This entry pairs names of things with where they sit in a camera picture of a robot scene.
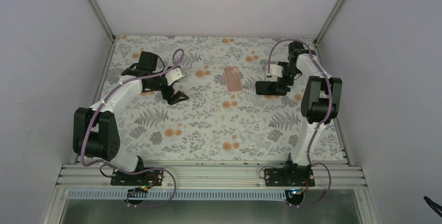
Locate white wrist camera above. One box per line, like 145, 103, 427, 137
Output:
265, 64, 284, 78
165, 67, 185, 86

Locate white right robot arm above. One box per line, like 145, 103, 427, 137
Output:
269, 39, 342, 186

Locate left aluminium frame post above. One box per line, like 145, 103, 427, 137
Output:
88, 0, 115, 42

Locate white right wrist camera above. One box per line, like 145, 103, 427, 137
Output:
265, 64, 284, 78

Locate pink phone case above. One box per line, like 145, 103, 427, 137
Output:
224, 67, 242, 93

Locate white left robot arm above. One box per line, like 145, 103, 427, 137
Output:
73, 48, 189, 185

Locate aluminium rail base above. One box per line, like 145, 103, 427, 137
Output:
56, 160, 367, 190

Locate slotted grey cable duct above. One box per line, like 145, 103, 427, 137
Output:
67, 189, 286, 201

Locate floral patterned table mat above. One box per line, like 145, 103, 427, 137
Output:
82, 35, 346, 163

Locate black phone case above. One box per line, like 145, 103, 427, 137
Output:
255, 81, 288, 96

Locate black object at corner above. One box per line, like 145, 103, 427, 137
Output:
423, 196, 442, 217

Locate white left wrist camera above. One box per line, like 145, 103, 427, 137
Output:
165, 67, 185, 86

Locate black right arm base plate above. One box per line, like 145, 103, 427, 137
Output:
263, 166, 315, 187

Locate aluminium corner frame post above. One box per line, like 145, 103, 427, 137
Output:
314, 0, 346, 46

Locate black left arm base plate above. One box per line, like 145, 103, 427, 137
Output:
110, 168, 164, 187

